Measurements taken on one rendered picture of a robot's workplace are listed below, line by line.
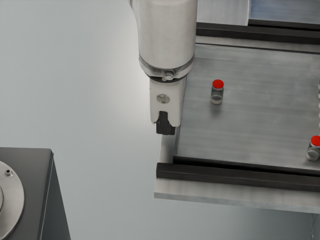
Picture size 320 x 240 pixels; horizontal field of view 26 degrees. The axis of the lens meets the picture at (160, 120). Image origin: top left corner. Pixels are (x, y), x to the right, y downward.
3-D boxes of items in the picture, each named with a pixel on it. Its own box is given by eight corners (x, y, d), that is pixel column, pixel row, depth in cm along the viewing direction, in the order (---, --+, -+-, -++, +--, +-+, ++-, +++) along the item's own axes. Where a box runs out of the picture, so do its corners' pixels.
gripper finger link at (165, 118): (165, 137, 108) (167, 130, 114) (168, 89, 107) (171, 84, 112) (157, 137, 108) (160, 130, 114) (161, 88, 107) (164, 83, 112)
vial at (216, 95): (222, 95, 127) (224, 80, 124) (222, 105, 126) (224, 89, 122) (210, 95, 127) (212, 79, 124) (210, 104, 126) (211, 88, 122)
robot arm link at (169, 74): (192, 74, 100) (191, 87, 103) (196, 30, 106) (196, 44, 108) (135, 69, 101) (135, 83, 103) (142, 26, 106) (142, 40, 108)
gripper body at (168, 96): (188, 85, 102) (186, 131, 110) (194, 35, 108) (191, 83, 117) (137, 81, 102) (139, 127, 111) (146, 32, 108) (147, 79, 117)
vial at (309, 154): (318, 151, 119) (323, 135, 116) (318, 162, 118) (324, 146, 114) (305, 150, 120) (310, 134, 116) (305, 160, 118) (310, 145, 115)
